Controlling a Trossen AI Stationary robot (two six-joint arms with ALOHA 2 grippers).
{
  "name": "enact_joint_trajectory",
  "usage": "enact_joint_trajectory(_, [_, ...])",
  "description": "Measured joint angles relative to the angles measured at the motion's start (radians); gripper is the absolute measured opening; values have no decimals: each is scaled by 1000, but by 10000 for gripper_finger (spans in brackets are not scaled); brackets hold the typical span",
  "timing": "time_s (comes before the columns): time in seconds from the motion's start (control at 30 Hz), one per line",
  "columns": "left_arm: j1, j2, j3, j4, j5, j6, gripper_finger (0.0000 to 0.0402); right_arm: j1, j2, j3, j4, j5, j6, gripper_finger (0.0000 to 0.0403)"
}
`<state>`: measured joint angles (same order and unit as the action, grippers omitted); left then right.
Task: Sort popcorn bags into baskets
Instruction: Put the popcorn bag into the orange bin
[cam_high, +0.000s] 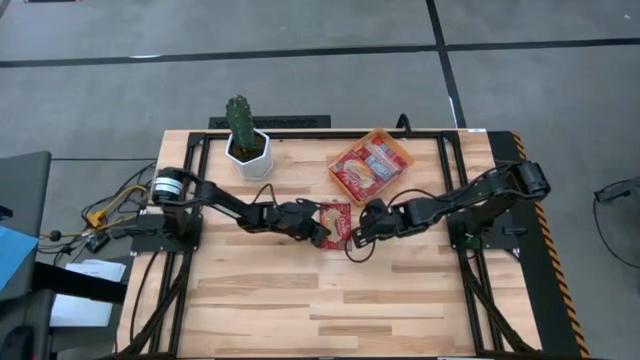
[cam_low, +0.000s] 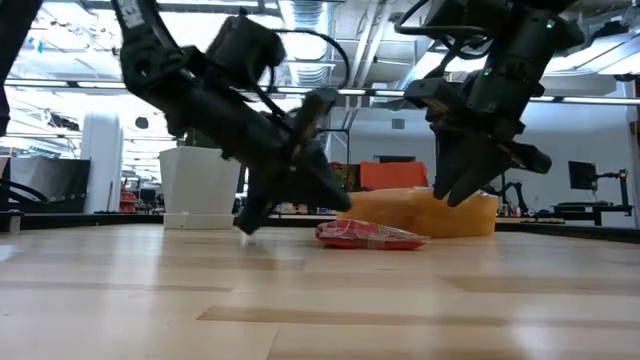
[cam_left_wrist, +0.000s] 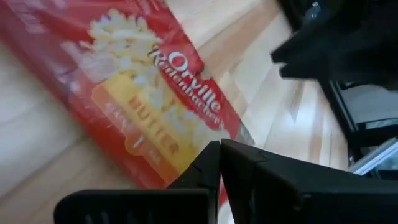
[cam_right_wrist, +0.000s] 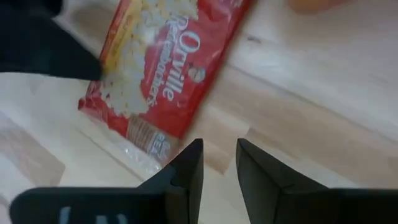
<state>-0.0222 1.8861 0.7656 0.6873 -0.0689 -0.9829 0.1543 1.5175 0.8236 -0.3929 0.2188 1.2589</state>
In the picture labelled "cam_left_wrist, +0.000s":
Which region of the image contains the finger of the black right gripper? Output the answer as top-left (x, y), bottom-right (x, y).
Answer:
top-left (269, 30), bottom-right (325, 65)
top-left (278, 60), bottom-right (331, 79)

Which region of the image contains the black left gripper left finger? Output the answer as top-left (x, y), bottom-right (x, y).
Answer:
top-left (54, 139), bottom-right (222, 224)

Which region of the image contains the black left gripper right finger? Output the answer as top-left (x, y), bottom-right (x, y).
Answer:
top-left (220, 138), bottom-right (398, 224)

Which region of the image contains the red popcorn bag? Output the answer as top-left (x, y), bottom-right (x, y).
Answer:
top-left (0, 0), bottom-right (256, 208)

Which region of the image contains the black aluminium table frame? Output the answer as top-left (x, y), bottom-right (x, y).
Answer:
top-left (320, 77), bottom-right (398, 181)

